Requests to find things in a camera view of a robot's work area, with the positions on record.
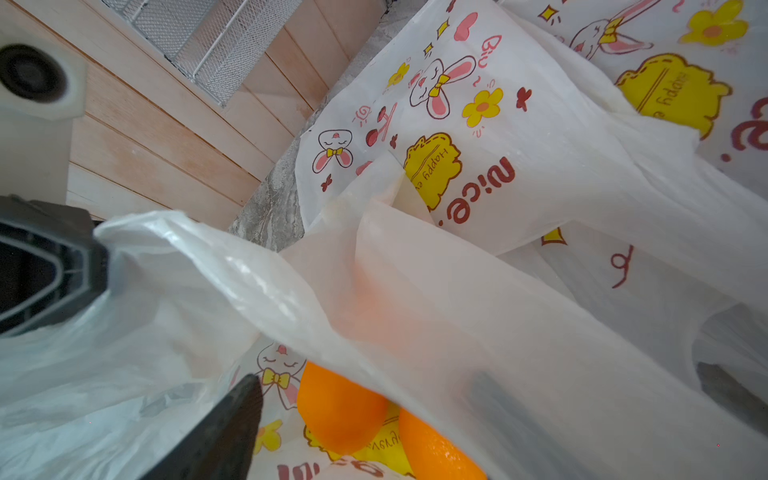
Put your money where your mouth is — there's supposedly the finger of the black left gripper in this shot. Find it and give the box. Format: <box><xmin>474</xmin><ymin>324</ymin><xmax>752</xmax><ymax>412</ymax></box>
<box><xmin>1</xmin><ymin>195</ymin><xmax>109</xmax><ymax>336</ymax></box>

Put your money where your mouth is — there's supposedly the white printed bag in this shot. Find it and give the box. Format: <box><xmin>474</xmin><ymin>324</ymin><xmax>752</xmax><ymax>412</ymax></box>
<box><xmin>296</xmin><ymin>1</ymin><xmax>767</xmax><ymax>308</ymax></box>
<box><xmin>502</xmin><ymin>0</ymin><xmax>767</xmax><ymax>197</ymax></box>

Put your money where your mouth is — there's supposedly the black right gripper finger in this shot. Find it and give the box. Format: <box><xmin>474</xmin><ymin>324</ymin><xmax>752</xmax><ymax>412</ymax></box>
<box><xmin>144</xmin><ymin>374</ymin><xmax>263</xmax><ymax>479</ymax></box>

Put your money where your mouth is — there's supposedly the white plastic bag front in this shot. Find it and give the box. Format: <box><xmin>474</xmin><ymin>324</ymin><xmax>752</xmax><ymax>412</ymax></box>
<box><xmin>0</xmin><ymin>152</ymin><xmax>768</xmax><ymax>480</ymax></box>

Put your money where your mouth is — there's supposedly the white printed bag middle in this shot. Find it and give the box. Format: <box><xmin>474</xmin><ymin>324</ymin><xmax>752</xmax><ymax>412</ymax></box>
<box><xmin>296</xmin><ymin>1</ymin><xmax>767</xmax><ymax>308</ymax></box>

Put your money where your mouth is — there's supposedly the white printed bag back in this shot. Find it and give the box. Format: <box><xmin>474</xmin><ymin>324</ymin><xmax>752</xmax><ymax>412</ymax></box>
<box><xmin>502</xmin><ymin>0</ymin><xmax>767</xmax><ymax>197</ymax></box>

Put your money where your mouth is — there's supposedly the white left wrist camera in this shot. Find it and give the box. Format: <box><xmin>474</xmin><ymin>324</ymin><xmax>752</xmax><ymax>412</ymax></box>
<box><xmin>1</xmin><ymin>22</ymin><xmax>87</xmax><ymax>204</ymax></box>

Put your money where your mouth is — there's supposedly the white wire mesh shelf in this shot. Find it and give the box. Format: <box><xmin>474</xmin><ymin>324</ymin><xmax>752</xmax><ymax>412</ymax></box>
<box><xmin>104</xmin><ymin>0</ymin><xmax>301</xmax><ymax>106</ymax></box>

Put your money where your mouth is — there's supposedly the orange fruit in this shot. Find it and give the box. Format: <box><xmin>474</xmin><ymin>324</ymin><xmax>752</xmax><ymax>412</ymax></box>
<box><xmin>399</xmin><ymin>409</ymin><xmax>487</xmax><ymax>480</ymax></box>
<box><xmin>298</xmin><ymin>362</ymin><xmax>389</xmax><ymax>455</ymax></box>

